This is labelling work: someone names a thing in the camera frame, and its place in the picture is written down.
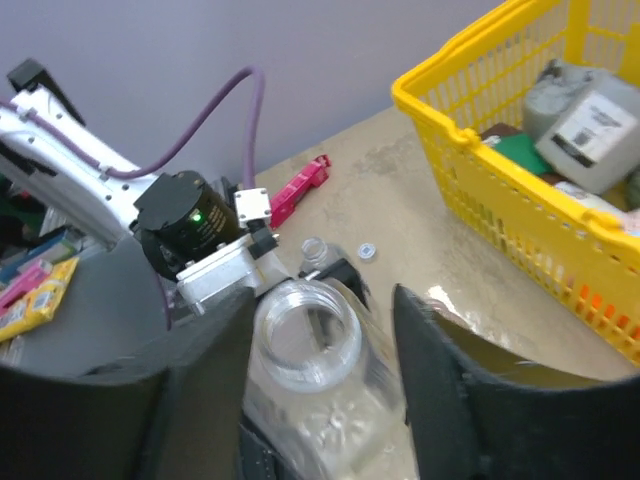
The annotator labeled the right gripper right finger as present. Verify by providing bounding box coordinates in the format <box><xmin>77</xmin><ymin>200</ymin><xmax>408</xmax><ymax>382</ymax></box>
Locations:
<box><xmin>392</xmin><ymin>285</ymin><xmax>639</xmax><ymax>479</ymax></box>

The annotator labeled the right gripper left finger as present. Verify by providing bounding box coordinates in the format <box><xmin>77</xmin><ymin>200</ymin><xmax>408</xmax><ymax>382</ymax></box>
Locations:
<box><xmin>1</xmin><ymin>287</ymin><xmax>256</xmax><ymax>479</ymax></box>

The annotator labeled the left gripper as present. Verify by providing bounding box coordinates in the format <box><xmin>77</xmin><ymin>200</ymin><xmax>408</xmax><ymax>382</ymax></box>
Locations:
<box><xmin>176</xmin><ymin>227</ymin><xmax>370</xmax><ymax>315</ymax></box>

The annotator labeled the large clear square bottle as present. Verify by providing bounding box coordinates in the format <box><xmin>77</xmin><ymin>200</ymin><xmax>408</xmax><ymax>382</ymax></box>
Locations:
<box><xmin>244</xmin><ymin>279</ymin><xmax>406</xmax><ymax>479</ymax></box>

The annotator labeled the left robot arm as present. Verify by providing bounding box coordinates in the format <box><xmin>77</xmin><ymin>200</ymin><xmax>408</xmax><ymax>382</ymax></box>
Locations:
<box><xmin>1</xmin><ymin>59</ymin><xmax>329</xmax><ymax>314</ymax></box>

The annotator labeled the blue label water bottle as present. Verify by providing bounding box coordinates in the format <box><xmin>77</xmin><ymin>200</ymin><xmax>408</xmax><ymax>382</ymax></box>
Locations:
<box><xmin>300</xmin><ymin>237</ymin><xmax>345</xmax><ymax>275</ymax></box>

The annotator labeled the small clear bottle cap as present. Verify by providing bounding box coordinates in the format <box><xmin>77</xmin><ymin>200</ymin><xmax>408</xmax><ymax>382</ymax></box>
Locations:
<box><xmin>357</xmin><ymin>242</ymin><xmax>377</xmax><ymax>262</ymax></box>

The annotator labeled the pink snack packet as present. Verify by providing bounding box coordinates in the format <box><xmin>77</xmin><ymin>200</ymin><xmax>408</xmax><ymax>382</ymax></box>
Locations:
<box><xmin>270</xmin><ymin>155</ymin><xmax>331</xmax><ymax>230</ymax></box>

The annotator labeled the yellow snack packet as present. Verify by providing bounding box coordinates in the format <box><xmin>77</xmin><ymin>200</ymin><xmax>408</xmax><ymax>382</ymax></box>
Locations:
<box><xmin>1</xmin><ymin>257</ymin><xmax>79</xmax><ymax>342</ymax></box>

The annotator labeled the orange item in basket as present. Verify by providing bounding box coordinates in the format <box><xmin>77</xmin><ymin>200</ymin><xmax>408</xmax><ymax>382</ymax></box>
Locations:
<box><xmin>575</xmin><ymin>285</ymin><xmax>639</xmax><ymax>348</ymax></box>

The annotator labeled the pink printed package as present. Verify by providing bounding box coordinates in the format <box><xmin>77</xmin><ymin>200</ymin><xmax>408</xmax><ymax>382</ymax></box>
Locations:
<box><xmin>554</xmin><ymin>181</ymin><xmax>639</xmax><ymax>237</ymax></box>

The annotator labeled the green packet in basket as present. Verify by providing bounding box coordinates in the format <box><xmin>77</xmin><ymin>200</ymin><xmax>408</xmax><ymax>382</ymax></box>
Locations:
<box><xmin>483</xmin><ymin>133</ymin><xmax>553</xmax><ymax>176</ymax></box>

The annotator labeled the yellow plastic basket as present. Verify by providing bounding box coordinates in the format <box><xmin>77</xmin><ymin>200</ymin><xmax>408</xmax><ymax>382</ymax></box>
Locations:
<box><xmin>391</xmin><ymin>0</ymin><xmax>640</xmax><ymax>369</ymax></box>

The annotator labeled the grey box with label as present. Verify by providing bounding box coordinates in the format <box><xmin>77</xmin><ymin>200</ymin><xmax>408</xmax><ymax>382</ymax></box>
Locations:
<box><xmin>535</xmin><ymin>76</ymin><xmax>639</xmax><ymax>194</ymax></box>

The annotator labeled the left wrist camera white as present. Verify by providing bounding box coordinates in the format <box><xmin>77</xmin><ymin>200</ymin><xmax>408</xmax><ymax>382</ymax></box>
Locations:
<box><xmin>234</xmin><ymin>188</ymin><xmax>272</xmax><ymax>228</ymax></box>

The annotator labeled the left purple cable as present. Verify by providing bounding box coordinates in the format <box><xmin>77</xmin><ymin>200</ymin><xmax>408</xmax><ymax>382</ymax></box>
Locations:
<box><xmin>0</xmin><ymin>65</ymin><xmax>267</xmax><ymax>331</ymax></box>

